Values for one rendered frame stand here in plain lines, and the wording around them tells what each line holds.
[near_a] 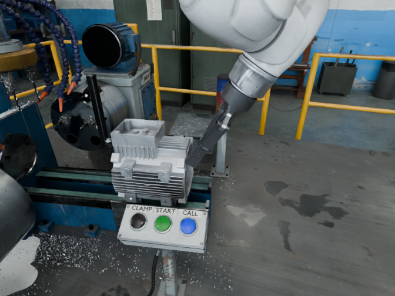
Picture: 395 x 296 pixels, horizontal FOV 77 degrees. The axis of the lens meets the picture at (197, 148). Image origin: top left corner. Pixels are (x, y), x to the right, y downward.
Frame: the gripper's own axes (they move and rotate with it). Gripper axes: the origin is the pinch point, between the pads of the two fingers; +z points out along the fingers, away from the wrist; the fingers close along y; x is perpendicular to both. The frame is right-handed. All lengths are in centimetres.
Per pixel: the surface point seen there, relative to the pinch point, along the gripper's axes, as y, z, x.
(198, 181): -12.2, 16.3, 8.1
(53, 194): 0.4, 37.7, -29.9
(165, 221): 20.0, 4.4, -1.5
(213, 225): -5.4, 23.9, 19.5
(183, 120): -62, 24, -4
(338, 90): -408, -14, 223
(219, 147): -34.2, 12.2, 12.5
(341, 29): -459, -94, 172
